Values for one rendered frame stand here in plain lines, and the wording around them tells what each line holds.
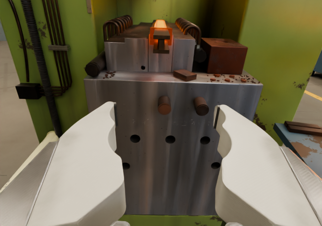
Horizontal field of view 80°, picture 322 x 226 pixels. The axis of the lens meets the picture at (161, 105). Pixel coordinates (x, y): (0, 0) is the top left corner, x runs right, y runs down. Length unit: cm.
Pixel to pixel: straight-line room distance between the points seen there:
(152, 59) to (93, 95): 15
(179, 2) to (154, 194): 74
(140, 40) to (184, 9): 51
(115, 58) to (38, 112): 41
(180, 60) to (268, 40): 30
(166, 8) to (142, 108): 58
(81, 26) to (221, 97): 42
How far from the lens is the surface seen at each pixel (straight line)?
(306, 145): 60
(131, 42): 45
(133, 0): 93
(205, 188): 62
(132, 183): 59
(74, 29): 63
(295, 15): 69
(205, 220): 74
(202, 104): 40
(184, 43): 45
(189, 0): 93
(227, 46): 48
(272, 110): 77
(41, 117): 79
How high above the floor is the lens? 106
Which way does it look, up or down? 27 degrees down
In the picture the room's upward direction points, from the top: 2 degrees clockwise
